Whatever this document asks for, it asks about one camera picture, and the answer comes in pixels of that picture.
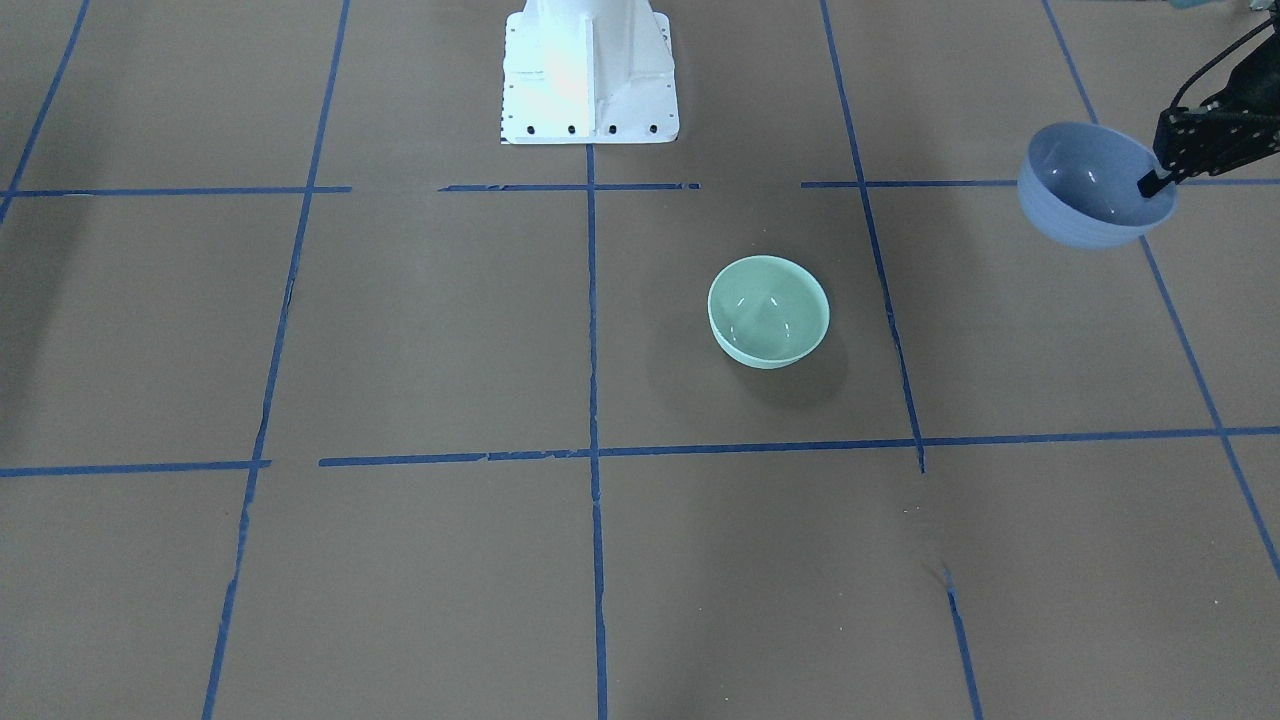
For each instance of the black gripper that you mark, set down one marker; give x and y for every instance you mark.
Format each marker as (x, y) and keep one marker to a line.
(1203, 141)

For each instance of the blue bowl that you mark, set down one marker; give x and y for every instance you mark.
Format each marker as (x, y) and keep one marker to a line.
(1079, 185)

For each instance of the green bowl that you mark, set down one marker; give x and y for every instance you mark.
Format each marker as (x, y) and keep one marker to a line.
(767, 312)

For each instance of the white pedestal column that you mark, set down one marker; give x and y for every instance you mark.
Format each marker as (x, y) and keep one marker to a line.
(588, 72)

